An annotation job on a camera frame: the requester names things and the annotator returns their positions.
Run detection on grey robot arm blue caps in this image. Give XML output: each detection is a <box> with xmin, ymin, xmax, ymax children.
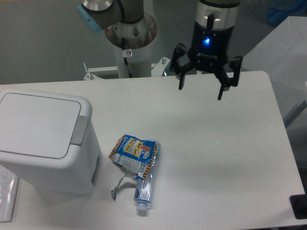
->
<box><xmin>78</xmin><ymin>0</ymin><xmax>243</xmax><ymax>100</ymax></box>

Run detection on black device at table edge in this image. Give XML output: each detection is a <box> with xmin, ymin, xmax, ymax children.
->
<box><xmin>290</xmin><ymin>194</ymin><xmax>307</xmax><ymax>219</ymax></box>

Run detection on crushed clear plastic bottle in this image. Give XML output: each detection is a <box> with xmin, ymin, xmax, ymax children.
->
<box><xmin>134</xmin><ymin>139</ymin><xmax>161</xmax><ymax>214</ymax></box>

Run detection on white covered side table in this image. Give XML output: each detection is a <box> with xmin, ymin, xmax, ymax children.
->
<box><xmin>243</xmin><ymin>16</ymin><xmax>307</xmax><ymax>127</ymax></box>

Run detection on black cable on pedestal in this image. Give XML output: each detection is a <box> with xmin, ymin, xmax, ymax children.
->
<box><xmin>121</xmin><ymin>37</ymin><xmax>133</xmax><ymax>78</ymax></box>

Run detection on blue snack wrapper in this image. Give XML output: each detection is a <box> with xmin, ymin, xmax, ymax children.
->
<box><xmin>108</xmin><ymin>134</ymin><xmax>158</xmax><ymax>201</ymax></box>

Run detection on blue object in background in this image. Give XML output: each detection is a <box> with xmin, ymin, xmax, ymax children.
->
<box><xmin>266</xmin><ymin>5</ymin><xmax>307</xmax><ymax>27</ymax></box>

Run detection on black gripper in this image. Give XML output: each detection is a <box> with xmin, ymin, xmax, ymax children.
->
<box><xmin>169</xmin><ymin>21</ymin><xmax>243</xmax><ymax>101</ymax></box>

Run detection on laminated paper sheet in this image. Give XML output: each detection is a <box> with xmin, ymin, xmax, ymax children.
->
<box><xmin>0</xmin><ymin>166</ymin><xmax>19</xmax><ymax>223</ymax></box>

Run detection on white push-lid trash can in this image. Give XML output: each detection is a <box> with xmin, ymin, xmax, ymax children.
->
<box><xmin>0</xmin><ymin>89</ymin><xmax>101</xmax><ymax>195</ymax></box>

